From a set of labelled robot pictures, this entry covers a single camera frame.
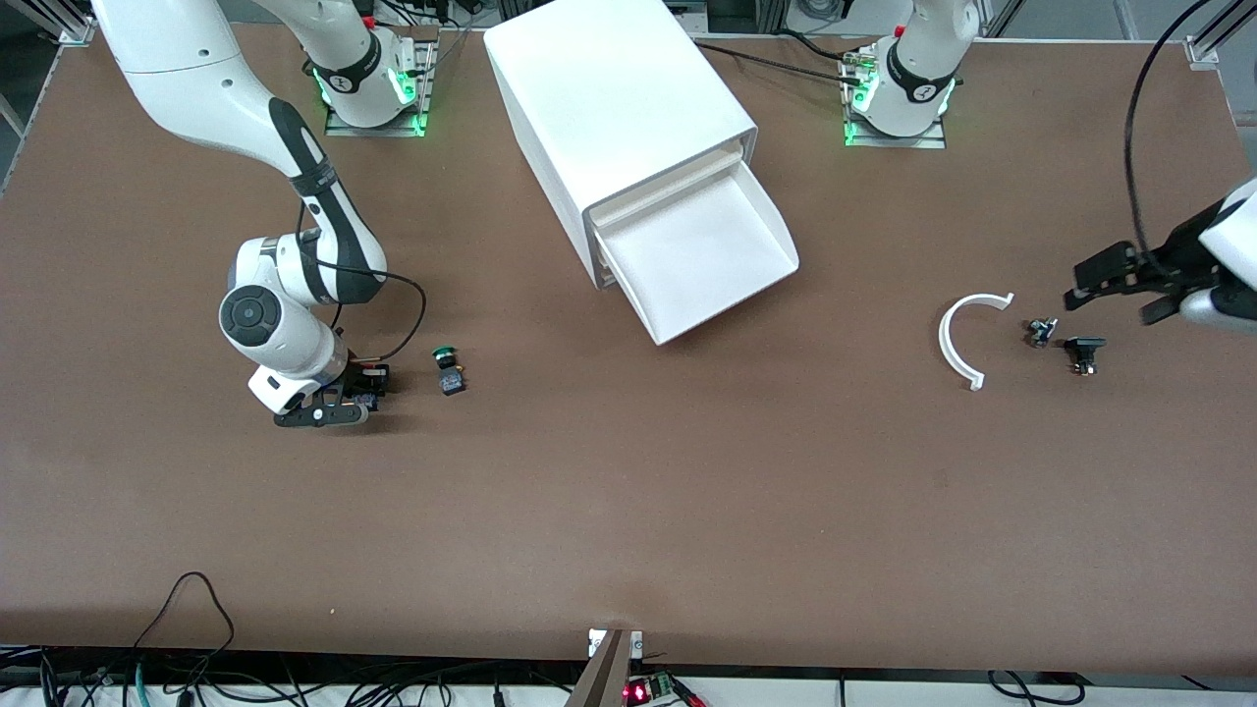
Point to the white curved plastic piece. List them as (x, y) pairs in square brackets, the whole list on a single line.
[(946, 344)]

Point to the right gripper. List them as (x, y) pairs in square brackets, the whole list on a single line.
[(359, 382)]

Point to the green push button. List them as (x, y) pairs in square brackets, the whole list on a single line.
[(451, 381)]

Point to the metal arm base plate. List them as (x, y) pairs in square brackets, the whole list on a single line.
[(894, 141), (424, 88)]

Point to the aluminium frame profile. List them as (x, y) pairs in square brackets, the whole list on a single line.
[(74, 29), (1203, 49)]

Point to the white plastic drawer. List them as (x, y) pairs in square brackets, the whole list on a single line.
[(707, 265), (668, 189)]

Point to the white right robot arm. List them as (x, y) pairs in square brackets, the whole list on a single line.
[(196, 88)]

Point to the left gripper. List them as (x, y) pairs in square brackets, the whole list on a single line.
[(1177, 251)]

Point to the white drawer cabinet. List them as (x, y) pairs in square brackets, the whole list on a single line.
[(609, 88)]

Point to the white mount bracket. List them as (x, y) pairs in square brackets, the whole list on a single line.
[(594, 643)]

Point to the circuit board with red light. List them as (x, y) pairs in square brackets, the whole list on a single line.
[(638, 692)]

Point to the grey camera mount pole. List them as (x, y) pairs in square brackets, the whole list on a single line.
[(604, 678)]

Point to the small black silver component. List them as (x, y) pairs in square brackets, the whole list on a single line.
[(1041, 332)]

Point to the black flat-head component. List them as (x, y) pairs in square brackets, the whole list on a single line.
[(1085, 346)]

